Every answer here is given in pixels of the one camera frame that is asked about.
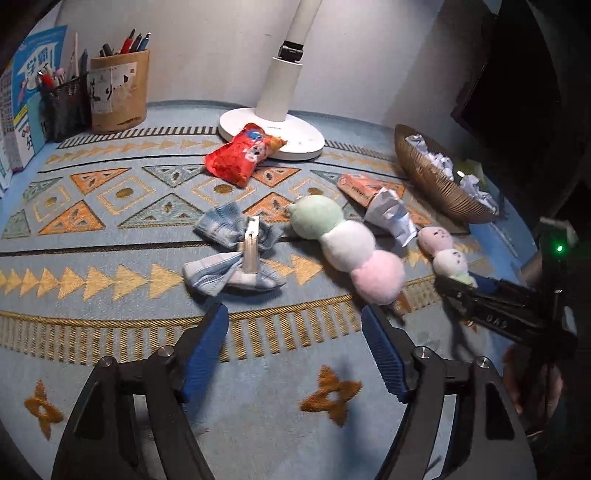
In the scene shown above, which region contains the orange packet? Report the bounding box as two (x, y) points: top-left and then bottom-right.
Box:
(336, 173), (407, 208)

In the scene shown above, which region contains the red snack packet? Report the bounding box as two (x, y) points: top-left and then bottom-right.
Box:
(204, 122), (286, 188)

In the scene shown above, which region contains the green tissue pack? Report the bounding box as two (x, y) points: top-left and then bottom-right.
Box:
(455, 158), (485, 185)

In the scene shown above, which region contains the bamboo pen holder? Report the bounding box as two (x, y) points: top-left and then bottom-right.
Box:
(89, 48), (151, 134)

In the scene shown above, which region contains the blue printed booklet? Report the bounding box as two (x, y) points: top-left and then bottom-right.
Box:
(0, 25), (69, 188)

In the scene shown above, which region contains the crumpled white paper ball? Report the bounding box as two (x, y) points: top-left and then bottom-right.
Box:
(405, 134), (455, 181)
(364, 187), (419, 257)
(459, 174), (502, 215)

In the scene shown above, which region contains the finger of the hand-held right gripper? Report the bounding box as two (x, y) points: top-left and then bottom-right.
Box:
(434, 276), (579, 352)
(473, 274), (546, 320)

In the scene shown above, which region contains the blue patterned table mat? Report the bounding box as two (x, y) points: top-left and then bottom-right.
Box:
(0, 100), (541, 480)

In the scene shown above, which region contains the brown ribbed glass plate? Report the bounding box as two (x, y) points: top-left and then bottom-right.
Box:
(394, 124), (503, 225)

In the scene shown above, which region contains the blue plaid bow hair clip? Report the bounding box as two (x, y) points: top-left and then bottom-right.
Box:
(182, 200), (287, 296)

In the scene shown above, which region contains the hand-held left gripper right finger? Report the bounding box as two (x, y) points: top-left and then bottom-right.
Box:
(361, 305), (539, 480)

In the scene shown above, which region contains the person's right hand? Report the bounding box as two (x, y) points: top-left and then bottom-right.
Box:
(502, 344), (532, 414)

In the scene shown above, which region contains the white desk lamp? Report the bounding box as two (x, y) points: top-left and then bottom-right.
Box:
(219, 0), (326, 161)

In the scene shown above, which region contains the large three-ball dango plush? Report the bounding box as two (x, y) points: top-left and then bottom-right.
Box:
(285, 194), (411, 319)

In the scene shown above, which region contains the black monitor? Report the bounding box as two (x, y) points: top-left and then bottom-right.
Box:
(450, 9), (546, 153)

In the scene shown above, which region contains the small three-ball dango plush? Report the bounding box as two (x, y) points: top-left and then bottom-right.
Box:
(417, 226), (478, 289)

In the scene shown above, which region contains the black mesh pen holder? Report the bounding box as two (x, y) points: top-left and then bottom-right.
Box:
(39, 73), (92, 143)

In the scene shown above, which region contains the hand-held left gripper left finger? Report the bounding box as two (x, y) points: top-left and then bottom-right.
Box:
(51, 302), (230, 480)

